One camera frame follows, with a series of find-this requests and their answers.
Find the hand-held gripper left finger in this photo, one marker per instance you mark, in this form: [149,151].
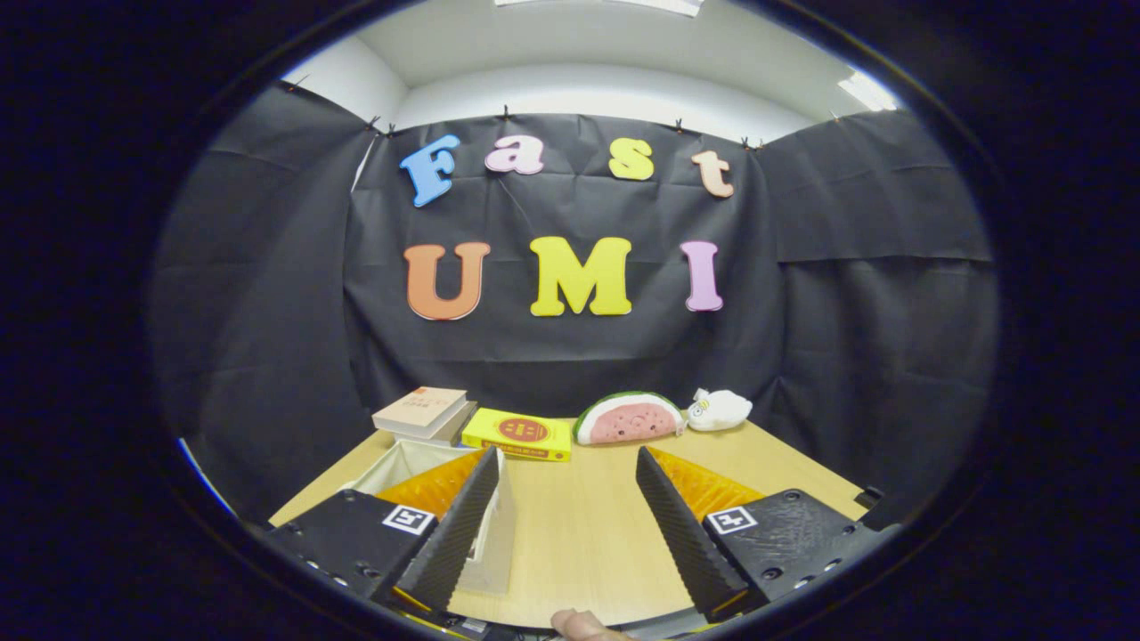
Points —
[454,534]

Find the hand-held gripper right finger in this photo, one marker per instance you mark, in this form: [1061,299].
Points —
[681,543]

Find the cream storage box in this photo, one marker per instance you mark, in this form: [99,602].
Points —
[499,534]

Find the grey book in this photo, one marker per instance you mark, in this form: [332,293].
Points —
[459,427]

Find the yellow book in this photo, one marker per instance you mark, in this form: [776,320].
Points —
[517,432]

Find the beige book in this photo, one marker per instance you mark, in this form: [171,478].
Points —
[419,409]

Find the watermelon slice plush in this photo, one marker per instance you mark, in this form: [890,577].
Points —
[628,423]

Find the white plush toy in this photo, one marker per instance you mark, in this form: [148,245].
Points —
[721,409]

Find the black backdrop cloth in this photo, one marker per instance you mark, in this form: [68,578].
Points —
[579,365]

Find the small ceiling light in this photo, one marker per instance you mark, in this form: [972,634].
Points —
[868,92]

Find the long ceiling light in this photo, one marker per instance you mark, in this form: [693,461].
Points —
[663,6]

